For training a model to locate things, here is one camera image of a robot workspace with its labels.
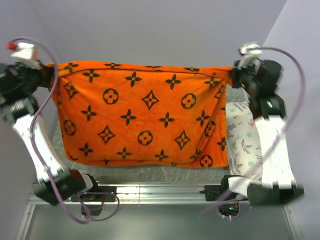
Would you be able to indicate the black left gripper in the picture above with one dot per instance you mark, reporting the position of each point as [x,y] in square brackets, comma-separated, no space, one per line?
[46,72]

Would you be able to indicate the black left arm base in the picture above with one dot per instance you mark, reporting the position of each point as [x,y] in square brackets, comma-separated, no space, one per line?
[101,195]

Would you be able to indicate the orange patterned pillowcase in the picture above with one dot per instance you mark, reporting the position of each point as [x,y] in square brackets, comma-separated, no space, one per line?
[119,115]

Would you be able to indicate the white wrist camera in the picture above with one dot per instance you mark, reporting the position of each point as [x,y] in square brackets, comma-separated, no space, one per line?
[249,52]
[24,53]

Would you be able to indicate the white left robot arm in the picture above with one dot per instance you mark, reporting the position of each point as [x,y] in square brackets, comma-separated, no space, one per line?
[18,82]

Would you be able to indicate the aluminium mounting rail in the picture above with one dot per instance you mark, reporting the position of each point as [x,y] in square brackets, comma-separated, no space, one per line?
[158,193]

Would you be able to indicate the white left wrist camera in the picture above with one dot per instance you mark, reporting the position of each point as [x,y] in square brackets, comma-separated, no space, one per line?
[24,53]

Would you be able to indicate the floral deer print pillow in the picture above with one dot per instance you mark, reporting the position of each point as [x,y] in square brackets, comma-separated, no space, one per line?
[243,141]

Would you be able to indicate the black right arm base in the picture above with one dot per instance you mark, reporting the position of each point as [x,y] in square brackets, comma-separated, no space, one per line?
[227,207]

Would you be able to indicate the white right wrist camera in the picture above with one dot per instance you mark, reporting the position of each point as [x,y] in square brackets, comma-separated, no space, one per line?
[249,52]

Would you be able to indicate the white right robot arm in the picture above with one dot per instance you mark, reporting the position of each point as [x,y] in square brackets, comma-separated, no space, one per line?
[278,185]

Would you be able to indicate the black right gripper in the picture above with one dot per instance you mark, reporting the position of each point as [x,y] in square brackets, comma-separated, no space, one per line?
[236,72]

